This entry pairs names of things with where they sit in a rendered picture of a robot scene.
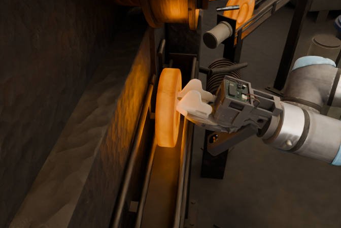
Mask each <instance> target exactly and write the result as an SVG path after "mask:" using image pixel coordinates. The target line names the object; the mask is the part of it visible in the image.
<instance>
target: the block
mask: <svg viewBox="0 0 341 228"><path fill-rule="evenodd" d="M202 20H203V9H199V14H198V23H197V29H196V30H190V28H189V24H184V23H166V27H167V62H166V64H168V63H169V53H183V54H197V58H196V61H198V74H197V79H198V75H199V62H200V48H201V34H202Z"/></svg>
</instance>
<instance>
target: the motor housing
mask: <svg viewBox="0 0 341 228"><path fill-rule="evenodd" d="M234 64H236V63H232V62H231V60H229V59H226V58H224V57H222V58H217V59H215V60H214V61H212V62H211V63H210V65H209V67H208V69H215V68H223V67H228V66H232V65H234ZM225 75H227V76H230V77H233V78H237V79H240V80H241V73H240V69H239V70H236V71H231V72H228V73H223V74H215V75H207V81H206V91H207V92H210V93H211V94H212V95H215V96H216V92H217V90H218V88H219V86H220V85H221V83H222V81H223V79H224V77H225ZM230 81H232V82H235V83H238V84H242V83H241V82H238V81H235V80H231V79H230ZM214 132H215V131H210V130H207V129H206V131H205V136H204V146H203V155H202V165H201V177H203V178H213V179H223V177H224V172H225V167H226V161H227V156H228V151H229V149H227V150H225V151H223V152H221V153H219V154H218V155H216V156H213V155H212V154H210V153H209V152H208V136H209V135H210V134H212V133H214Z"/></svg>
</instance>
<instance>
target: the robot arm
mask: <svg viewBox="0 0 341 228"><path fill-rule="evenodd" d="M290 74H291V75H290V78H289V81H288V84H287V87H286V90H285V93H284V96H283V99H282V101H280V97H278V96H274V95H271V94H268V93H265V92H262V91H259V90H255V89H252V88H251V83H249V82H246V81H243V80H240V79H237V78H233V77H230V76H227V75H225V77H224V79H223V81H222V83H221V85H220V86H219V88H218V90H217V92H216V96H215V95H212V94H211V93H210V92H207V91H204V90H203V89H202V85H201V81H200V80H198V79H192V80H190V81H189V83H188V84H187V85H186V86H185V87H184V89H183V90H182V91H178V97H177V107H176V110H177V111H179V112H180V113H181V114H182V115H184V116H186V118H187V119H188V120H190V121H192V122H193V123H195V124H196V125H198V126H200V127H202V128H204V129H207V130H210V131H215V132H214V133H212V134H210V135H209V136H208V152H209V153H210V154H212V155H213V156H216V155H218V154H219V153H221V152H223V151H225V150H227V149H229V148H231V147H232V146H234V145H236V144H238V143H240V142H242V141H244V140H245V139H247V138H249V137H251V136H253V135H255V134H256V136H257V137H259V138H262V140H263V142H264V144H266V145H269V146H273V147H275V148H277V149H279V150H280V151H282V152H286V153H293V154H297V155H301V156H304V157H308V158H312V159H316V160H319V161H322V162H326V163H328V164H329V165H336V166H341V120H337V119H334V118H331V117H328V116H325V115H322V114H320V112H321V109H322V106H323V105H328V106H332V107H334V106H336V107H340V108H341V69H338V68H336V65H335V63H334V61H332V60H330V59H328V58H323V57H319V56H305V57H301V58H299V59H298V60H296V62H295V64H294V66H293V69H292V70H291V72H290ZM230 79H231V80H235V81H238V82H241V83H242V84H238V83H235V82H232V81H230Z"/></svg>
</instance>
